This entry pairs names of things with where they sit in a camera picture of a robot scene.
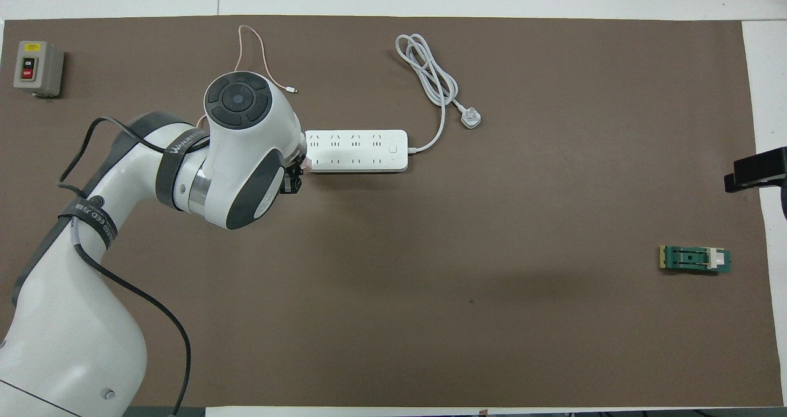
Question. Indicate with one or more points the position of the pink charger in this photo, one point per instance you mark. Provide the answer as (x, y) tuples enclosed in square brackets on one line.
[(307, 163)]

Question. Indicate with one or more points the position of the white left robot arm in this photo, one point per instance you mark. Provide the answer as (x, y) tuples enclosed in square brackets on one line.
[(240, 146)]

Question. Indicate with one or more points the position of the white power strip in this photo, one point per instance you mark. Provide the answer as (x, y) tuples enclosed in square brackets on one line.
[(356, 152)]

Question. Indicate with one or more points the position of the brown table mat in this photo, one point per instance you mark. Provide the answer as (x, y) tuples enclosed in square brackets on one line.
[(430, 312)]

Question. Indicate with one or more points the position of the grey on-off switch box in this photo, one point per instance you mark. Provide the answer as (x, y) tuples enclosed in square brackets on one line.
[(43, 66)]

